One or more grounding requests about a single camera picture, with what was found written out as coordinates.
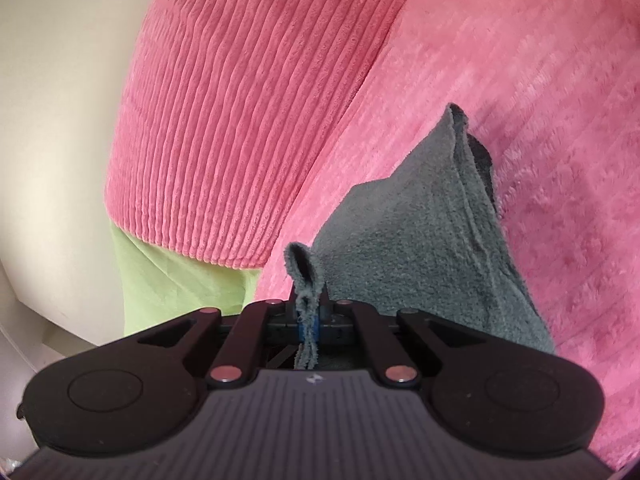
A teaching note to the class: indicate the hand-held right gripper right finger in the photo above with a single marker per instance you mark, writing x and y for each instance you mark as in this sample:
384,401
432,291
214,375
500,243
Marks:
351,316

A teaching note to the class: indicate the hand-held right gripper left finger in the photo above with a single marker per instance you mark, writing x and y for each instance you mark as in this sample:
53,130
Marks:
265,316

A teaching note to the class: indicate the grey cleaning cloth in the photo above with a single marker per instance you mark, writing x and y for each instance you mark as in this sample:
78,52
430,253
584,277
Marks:
415,240

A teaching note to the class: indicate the yellow-green armchair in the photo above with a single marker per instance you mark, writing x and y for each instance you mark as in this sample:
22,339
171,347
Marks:
165,280

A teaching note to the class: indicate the pink ribbed blanket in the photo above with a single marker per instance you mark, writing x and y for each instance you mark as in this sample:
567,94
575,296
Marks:
260,110

